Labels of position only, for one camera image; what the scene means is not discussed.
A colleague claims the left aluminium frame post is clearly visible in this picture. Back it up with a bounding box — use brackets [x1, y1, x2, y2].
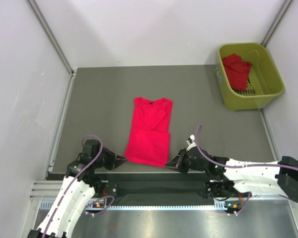
[26, 0, 75, 76]

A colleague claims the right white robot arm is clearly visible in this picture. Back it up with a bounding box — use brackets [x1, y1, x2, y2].
[165, 146, 298, 203]

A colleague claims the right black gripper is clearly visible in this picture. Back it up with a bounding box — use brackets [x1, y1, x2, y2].
[165, 147, 208, 174]

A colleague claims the bright pink t shirt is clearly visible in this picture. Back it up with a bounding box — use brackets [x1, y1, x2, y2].
[124, 97, 173, 167]

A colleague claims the right aluminium frame post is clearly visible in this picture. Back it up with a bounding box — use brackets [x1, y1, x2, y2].
[261, 0, 295, 47]

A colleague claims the slotted grey cable duct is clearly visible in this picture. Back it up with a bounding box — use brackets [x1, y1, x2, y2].
[39, 199, 242, 212]

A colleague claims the dark red t shirt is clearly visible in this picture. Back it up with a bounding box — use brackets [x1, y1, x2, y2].
[222, 54, 252, 91]

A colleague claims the aluminium frame post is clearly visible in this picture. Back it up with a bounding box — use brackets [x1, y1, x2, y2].
[26, 0, 75, 76]
[261, 0, 295, 47]

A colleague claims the olive green plastic basket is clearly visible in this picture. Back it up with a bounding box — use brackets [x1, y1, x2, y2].
[216, 43, 285, 111]

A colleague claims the grey aluminium front rail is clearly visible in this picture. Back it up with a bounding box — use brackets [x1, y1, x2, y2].
[30, 180, 288, 200]

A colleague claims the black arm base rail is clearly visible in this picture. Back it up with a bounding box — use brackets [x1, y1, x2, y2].
[95, 172, 239, 206]

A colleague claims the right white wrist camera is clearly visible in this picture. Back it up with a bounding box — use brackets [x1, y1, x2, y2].
[186, 134, 197, 151]

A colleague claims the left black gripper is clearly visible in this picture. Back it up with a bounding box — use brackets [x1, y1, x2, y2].
[92, 145, 127, 171]

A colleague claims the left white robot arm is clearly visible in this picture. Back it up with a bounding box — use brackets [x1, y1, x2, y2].
[27, 135, 127, 238]

